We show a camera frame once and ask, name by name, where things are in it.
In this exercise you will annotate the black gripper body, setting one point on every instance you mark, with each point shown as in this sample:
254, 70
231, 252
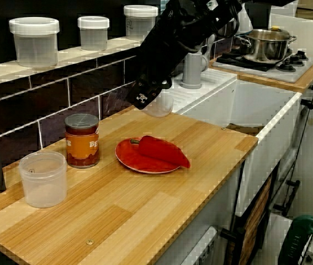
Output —
161, 55

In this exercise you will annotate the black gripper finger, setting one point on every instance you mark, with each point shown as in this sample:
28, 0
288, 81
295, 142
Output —
142, 96

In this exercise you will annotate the orange and white toy sushi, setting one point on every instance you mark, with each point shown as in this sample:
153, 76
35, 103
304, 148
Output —
163, 106

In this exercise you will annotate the red toy chili pepper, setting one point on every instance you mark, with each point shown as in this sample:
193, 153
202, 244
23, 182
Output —
161, 154

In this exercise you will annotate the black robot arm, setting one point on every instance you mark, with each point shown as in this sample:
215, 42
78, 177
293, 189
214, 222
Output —
200, 16

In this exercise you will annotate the grey toy faucet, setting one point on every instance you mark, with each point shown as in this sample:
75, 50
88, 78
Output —
192, 71

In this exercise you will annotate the large white lidded plastic jar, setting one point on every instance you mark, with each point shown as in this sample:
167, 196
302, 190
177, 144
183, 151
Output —
138, 25
34, 44

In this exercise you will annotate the red round plate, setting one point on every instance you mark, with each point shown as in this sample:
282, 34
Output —
128, 157

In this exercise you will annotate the black burner grate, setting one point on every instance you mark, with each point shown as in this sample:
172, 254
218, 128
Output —
233, 59

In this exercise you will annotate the small white lidded labelled jar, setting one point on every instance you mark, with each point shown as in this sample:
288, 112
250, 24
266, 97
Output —
93, 33

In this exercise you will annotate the toy beans can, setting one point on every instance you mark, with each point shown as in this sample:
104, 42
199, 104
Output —
82, 143

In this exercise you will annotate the dark tile backsplash with shelf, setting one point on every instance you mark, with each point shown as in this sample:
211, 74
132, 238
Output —
48, 96

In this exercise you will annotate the steel cooking pot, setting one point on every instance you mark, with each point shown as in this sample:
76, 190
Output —
266, 49

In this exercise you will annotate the white toy kitchen unit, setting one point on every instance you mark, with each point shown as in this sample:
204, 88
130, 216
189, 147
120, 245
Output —
255, 105

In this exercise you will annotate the steel pot lid yellow knob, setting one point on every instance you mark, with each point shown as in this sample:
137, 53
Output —
269, 34

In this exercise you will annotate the black stove knob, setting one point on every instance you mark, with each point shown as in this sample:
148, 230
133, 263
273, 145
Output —
286, 66
302, 55
294, 60

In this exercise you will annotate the clear open plastic jar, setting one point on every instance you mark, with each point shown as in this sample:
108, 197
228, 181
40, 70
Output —
43, 182

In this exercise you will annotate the white toy stove top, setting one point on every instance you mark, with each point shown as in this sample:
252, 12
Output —
305, 70

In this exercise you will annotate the grey toy dishwasher panel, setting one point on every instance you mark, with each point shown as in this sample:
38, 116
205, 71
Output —
203, 248

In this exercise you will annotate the wood pattern door panel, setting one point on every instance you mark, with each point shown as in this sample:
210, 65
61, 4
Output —
255, 220

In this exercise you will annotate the green clamp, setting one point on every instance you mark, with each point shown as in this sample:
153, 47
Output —
299, 234

